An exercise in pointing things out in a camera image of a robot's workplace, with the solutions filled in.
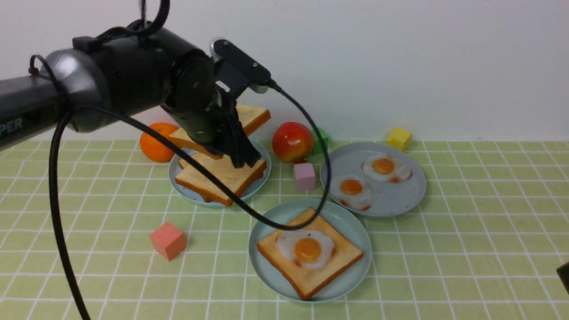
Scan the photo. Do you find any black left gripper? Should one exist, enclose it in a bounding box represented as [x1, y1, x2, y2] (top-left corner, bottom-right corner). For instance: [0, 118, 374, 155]
[162, 56, 261, 168]

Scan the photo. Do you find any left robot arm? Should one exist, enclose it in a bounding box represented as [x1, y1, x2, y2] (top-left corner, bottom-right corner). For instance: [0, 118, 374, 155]
[0, 28, 271, 168]

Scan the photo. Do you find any yellow cube block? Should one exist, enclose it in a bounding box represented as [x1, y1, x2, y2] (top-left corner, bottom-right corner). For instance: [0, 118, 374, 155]
[386, 127, 413, 152]

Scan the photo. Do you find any fried egg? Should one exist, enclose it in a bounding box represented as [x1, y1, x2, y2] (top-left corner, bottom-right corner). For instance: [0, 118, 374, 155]
[361, 153, 413, 184]
[276, 230, 336, 270]
[329, 175, 373, 211]

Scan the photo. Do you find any grey-blue egg plate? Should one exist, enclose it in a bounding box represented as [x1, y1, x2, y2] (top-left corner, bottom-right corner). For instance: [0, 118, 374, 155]
[320, 142, 426, 217]

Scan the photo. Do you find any toast slice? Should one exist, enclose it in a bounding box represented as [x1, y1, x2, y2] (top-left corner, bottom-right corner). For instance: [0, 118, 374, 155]
[201, 195, 213, 203]
[248, 205, 371, 302]
[169, 104, 272, 160]
[174, 153, 268, 207]

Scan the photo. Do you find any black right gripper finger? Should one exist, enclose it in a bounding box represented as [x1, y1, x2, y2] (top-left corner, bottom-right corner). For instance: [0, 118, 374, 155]
[557, 262, 569, 294]

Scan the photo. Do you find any pink cube block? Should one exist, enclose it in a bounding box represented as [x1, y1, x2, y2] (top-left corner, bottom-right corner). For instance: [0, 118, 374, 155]
[293, 162, 316, 191]

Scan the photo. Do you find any salmon red cube block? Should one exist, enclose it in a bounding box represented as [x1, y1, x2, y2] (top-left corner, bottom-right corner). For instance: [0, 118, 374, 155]
[149, 222, 187, 261]

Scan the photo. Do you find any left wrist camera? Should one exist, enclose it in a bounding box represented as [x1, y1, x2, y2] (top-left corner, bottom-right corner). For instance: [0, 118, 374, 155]
[210, 38, 272, 100]

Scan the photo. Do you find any blue bread plate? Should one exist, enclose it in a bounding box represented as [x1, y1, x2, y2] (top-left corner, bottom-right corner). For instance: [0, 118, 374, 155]
[168, 140, 272, 208]

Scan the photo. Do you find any red yellow apple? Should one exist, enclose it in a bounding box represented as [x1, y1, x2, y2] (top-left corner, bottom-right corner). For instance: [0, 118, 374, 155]
[272, 121, 315, 164]

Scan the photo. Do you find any orange fruit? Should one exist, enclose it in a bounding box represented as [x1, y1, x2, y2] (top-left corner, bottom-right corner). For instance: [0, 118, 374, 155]
[140, 122, 179, 163]

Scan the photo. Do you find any green checkered tablecloth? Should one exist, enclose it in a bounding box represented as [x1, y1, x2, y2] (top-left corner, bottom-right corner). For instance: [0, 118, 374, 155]
[0, 140, 569, 320]

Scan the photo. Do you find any green cube block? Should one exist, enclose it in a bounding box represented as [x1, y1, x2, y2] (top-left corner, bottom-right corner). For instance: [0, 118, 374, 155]
[311, 127, 329, 155]

